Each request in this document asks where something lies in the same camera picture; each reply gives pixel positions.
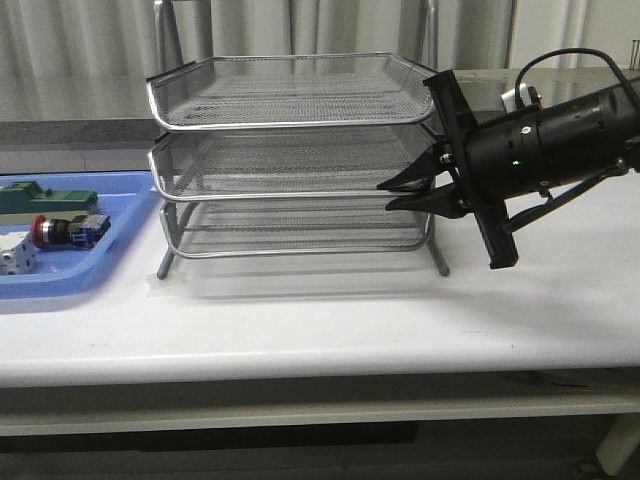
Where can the small metal rack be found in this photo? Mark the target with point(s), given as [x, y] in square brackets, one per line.
[634, 61]

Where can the green terminal block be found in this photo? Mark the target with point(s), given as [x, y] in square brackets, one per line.
[22, 201]

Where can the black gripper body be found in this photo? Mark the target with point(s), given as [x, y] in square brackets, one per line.
[494, 161]

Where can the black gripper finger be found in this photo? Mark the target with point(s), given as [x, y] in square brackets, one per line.
[419, 173]
[445, 201]

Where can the white circuit breaker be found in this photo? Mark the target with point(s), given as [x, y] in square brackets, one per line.
[18, 254]

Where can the red emergency stop button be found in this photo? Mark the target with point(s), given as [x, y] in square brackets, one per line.
[83, 231]

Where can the silver mesh tray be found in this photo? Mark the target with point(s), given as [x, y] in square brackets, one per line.
[277, 163]
[291, 91]
[290, 226]

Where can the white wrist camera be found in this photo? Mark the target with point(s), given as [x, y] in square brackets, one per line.
[524, 96]

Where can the grey stone counter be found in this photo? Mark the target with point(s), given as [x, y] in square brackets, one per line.
[104, 123]

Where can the white table leg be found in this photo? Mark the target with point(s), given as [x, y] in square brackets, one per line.
[619, 444]

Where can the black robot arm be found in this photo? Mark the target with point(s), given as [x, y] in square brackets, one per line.
[583, 142]

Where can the blue plastic tray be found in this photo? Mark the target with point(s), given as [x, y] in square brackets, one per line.
[126, 197]

